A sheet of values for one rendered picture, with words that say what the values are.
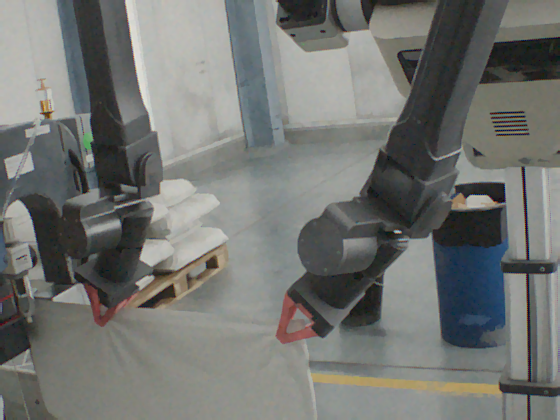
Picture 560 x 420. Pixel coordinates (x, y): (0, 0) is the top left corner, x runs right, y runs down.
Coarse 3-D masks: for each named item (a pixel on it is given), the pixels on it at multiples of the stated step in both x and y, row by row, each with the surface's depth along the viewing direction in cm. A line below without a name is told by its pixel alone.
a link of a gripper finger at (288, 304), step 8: (288, 296) 80; (288, 304) 81; (288, 312) 82; (304, 312) 80; (280, 320) 83; (288, 320) 83; (312, 320) 80; (280, 328) 84; (280, 336) 84; (288, 336) 84; (296, 336) 83; (304, 336) 82; (312, 336) 81
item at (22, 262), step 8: (8, 224) 94; (8, 232) 94; (16, 232) 95; (8, 240) 94; (16, 240) 95; (8, 248) 94; (16, 248) 94; (24, 248) 95; (16, 256) 94; (24, 256) 95; (8, 264) 94; (16, 264) 94; (24, 264) 95; (8, 272) 95; (16, 272) 94; (24, 272) 96; (0, 280) 96; (8, 280) 98; (32, 320) 98
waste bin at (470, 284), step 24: (456, 192) 325; (480, 192) 324; (504, 192) 315; (456, 216) 285; (480, 216) 281; (504, 216) 282; (432, 240) 307; (456, 240) 289; (480, 240) 284; (504, 240) 285; (456, 264) 293; (480, 264) 288; (456, 288) 297; (480, 288) 291; (456, 312) 301; (480, 312) 295; (504, 312) 295; (456, 336) 305; (480, 336) 298; (504, 336) 298
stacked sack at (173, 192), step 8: (160, 184) 451; (168, 184) 450; (176, 184) 450; (184, 184) 454; (160, 192) 434; (168, 192) 438; (176, 192) 444; (184, 192) 449; (192, 192) 459; (152, 200) 430; (160, 200) 430; (168, 200) 433; (176, 200) 441
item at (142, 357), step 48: (48, 336) 105; (96, 336) 99; (144, 336) 95; (192, 336) 91; (240, 336) 88; (48, 384) 108; (96, 384) 102; (144, 384) 98; (192, 384) 93; (240, 384) 90; (288, 384) 87
